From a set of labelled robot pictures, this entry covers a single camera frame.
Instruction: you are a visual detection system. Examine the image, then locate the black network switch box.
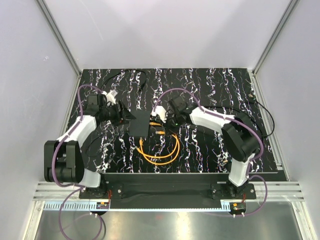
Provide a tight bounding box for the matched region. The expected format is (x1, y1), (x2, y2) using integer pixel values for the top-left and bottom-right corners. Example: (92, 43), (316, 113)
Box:
(128, 110), (151, 138)

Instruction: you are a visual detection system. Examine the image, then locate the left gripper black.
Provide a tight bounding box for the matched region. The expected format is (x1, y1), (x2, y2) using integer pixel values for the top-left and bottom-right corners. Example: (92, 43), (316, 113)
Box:
(99, 100), (136, 126)

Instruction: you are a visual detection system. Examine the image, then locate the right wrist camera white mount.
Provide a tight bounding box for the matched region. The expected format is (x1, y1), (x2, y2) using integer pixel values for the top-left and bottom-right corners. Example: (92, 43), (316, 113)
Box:
(151, 106), (167, 123)

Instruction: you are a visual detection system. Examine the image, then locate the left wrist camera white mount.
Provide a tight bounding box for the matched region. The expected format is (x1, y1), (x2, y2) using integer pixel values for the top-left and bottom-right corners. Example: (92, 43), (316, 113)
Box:
(102, 89), (118, 105)

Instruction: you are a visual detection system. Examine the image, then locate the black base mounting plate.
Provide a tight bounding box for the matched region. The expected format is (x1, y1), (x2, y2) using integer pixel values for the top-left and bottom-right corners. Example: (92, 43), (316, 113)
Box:
(49, 172), (287, 201)

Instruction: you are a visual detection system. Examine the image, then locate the black power adapter cable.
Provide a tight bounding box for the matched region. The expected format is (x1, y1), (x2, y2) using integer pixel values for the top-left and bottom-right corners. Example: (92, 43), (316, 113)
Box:
(84, 69), (148, 156)

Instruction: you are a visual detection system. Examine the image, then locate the aluminium frame rail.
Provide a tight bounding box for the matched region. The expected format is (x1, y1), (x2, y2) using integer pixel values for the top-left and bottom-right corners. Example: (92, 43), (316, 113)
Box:
(32, 181), (304, 202)

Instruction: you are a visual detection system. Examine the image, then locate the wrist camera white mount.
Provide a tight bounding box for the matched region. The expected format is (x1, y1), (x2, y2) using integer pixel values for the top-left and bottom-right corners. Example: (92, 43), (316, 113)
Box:
(151, 106), (167, 123)
(102, 89), (118, 105)

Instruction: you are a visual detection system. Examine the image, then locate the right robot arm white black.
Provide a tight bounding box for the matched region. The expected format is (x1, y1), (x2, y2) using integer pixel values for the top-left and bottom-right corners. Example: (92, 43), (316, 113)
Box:
(152, 97), (262, 199)

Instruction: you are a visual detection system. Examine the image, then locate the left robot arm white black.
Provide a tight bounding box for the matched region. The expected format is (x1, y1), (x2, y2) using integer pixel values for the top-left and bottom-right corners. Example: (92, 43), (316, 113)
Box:
(43, 93), (136, 198)

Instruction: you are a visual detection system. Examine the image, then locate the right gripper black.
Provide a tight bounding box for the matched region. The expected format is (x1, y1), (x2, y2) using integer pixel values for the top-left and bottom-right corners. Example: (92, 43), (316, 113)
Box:
(159, 112), (183, 136)

